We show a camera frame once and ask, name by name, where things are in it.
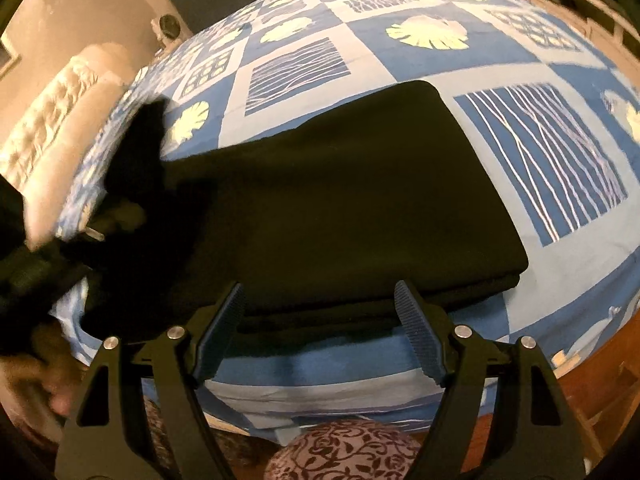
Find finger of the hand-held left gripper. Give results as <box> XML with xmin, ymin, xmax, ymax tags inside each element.
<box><xmin>82</xmin><ymin>199</ymin><xmax>148</xmax><ymax>246</ymax></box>

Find small white fan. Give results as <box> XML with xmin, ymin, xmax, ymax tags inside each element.
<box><xmin>150</xmin><ymin>12</ymin><xmax>182</xmax><ymax>48</ymax></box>

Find cream tufted headboard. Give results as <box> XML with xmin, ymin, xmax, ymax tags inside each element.
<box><xmin>0</xmin><ymin>42</ymin><xmax>146</xmax><ymax>251</ymax></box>

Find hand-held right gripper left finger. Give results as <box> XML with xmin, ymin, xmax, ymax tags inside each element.
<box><xmin>54</xmin><ymin>281</ymin><xmax>247</xmax><ymax>480</ymax></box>

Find black pants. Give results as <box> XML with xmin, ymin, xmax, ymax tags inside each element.
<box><xmin>82</xmin><ymin>80</ymin><xmax>530</xmax><ymax>348</ymax></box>

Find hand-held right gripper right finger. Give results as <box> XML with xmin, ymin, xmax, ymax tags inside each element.
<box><xmin>394</xmin><ymin>280</ymin><xmax>587</xmax><ymax>480</ymax></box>

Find blue patterned bed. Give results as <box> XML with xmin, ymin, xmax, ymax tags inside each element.
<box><xmin>55</xmin><ymin>0</ymin><xmax>640</xmax><ymax>446</ymax></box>

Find framed wall picture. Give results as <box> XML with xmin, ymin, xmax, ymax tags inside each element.
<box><xmin>0</xmin><ymin>35</ymin><xmax>23</xmax><ymax>80</ymax></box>

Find person's left hand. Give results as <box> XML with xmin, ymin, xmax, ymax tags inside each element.
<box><xmin>0</xmin><ymin>330</ymin><xmax>76</xmax><ymax>443</ymax></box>

